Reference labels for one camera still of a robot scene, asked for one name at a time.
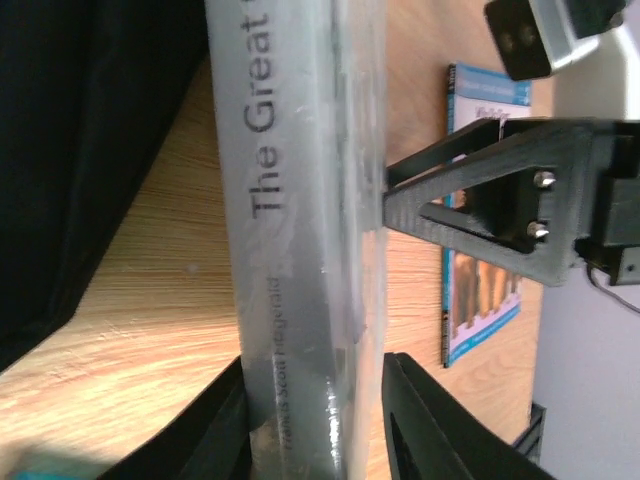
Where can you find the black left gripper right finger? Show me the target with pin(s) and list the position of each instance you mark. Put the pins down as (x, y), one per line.
(430, 435)

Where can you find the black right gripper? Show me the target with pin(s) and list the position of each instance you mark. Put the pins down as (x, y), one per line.
(516, 204)

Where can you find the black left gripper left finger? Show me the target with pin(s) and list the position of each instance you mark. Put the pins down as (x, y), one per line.
(209, 439)

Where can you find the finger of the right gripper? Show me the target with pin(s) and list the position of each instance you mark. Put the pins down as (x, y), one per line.
(474, 137)

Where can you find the grey hardcover book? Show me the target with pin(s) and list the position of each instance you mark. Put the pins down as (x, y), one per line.
(300, 97)

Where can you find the black backpack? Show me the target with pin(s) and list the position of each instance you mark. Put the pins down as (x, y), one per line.
(89, 92)

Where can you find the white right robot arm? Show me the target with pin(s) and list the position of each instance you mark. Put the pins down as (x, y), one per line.
(604, 85)

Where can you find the blue cap highlighter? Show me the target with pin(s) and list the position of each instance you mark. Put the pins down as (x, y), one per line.
(32, 475)

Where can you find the black cage frame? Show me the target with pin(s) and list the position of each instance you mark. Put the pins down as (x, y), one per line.
(529, 443)

